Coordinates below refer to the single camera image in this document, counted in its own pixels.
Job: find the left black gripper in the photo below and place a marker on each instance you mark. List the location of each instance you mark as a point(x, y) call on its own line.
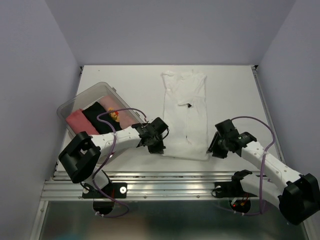
point(158, 149)

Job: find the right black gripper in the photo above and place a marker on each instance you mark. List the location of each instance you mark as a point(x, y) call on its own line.
point(217, 152)

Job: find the white printed t-shirt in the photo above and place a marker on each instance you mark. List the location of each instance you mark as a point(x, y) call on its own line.
point(185, 113)

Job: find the clear plastic storage bin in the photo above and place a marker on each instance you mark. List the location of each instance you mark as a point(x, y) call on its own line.
point(108, 98)

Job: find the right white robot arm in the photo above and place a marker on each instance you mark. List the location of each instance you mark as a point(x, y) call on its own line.
point(296, 195)

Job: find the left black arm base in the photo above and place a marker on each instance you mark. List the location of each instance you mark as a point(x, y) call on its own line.
point(116, 190)

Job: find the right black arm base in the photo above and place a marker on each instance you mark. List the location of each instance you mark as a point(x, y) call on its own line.
point(234, 187)

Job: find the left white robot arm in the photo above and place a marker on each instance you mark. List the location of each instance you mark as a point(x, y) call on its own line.
point(85, 156)

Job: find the rolled black t-shirt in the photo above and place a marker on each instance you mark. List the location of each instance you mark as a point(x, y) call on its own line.
point(91, 114)

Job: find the rolled red t-shirt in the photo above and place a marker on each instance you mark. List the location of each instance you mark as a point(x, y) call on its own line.
point(79, 123)

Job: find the aluminium mounting rail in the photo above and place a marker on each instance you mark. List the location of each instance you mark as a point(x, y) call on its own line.
point(144, 186)

